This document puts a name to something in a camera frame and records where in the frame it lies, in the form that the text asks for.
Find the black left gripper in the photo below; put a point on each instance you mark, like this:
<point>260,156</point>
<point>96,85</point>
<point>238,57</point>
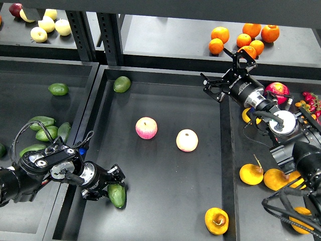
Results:
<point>96,179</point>

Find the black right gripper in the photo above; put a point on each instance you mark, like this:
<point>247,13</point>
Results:
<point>239,84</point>

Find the dark green avocado tray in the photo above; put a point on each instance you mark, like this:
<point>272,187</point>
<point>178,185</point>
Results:
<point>116,194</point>

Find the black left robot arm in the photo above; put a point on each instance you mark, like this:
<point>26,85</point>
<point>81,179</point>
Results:
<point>58,162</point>

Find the yellow pear upper right tray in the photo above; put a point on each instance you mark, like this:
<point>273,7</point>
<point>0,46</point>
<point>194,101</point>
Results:
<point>248,116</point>

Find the dark avocado cluster right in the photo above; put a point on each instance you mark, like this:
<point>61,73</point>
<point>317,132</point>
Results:
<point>64,131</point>

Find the green avocado cluster lower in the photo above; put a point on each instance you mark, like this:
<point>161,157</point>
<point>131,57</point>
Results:
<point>34,147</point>

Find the green avocado cluster middle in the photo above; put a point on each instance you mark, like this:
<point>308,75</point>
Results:
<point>41,136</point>

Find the green avocado tray corner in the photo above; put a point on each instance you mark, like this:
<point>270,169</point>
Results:
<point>121,84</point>

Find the yellow pear with long stem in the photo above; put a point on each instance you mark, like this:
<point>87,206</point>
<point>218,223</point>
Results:
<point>252,174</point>

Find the avocado at left edge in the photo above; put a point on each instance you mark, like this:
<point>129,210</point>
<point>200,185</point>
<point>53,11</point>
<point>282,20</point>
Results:
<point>3,150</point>

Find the orange lower left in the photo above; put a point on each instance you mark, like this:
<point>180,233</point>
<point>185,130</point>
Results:
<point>215,46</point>

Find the orange front bottom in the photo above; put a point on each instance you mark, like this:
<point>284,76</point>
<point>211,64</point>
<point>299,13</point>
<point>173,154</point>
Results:
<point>250,50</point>

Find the small orange centre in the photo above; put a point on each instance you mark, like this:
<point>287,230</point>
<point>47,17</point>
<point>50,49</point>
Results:
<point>243,40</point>

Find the small orange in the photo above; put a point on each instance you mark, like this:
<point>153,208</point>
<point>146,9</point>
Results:
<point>243,40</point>
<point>258,46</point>

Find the orange top left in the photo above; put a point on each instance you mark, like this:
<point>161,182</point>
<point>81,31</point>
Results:
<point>221,33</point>

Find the small orange right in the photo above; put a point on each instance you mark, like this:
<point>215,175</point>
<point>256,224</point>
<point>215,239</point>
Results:
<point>258,46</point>

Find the orange top middle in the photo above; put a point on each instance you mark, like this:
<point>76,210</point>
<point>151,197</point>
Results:
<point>253,30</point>

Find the bright red apple right tray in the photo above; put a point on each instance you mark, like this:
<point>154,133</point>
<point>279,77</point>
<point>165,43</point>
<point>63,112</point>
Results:
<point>280,91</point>

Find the orange top right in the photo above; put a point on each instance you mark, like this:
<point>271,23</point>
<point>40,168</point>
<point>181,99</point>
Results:
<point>270,33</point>

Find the red pink apple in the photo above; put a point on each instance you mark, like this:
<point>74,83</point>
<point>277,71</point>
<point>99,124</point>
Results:
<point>146,128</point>

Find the pale yellow pink apple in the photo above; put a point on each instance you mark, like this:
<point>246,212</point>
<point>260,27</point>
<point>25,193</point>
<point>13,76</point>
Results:
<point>187,140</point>

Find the black centre tray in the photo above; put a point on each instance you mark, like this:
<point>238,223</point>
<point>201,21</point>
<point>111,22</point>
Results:
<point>168,191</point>

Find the cherry tomato and chili bunch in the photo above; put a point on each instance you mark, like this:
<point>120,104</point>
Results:
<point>311,103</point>

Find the pale yellow apple front left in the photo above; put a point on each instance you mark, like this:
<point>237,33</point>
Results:
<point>38,34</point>

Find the pale yellow apple right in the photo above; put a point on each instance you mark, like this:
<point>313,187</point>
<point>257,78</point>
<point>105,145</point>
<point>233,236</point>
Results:
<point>62,26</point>

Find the pale yellow apple middle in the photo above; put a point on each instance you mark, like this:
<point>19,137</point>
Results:
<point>47,24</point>

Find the pale yellow apple back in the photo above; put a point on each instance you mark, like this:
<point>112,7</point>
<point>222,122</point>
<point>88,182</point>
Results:
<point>52,13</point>

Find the black shelf upright post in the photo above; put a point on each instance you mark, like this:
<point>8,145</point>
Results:
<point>109,35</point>

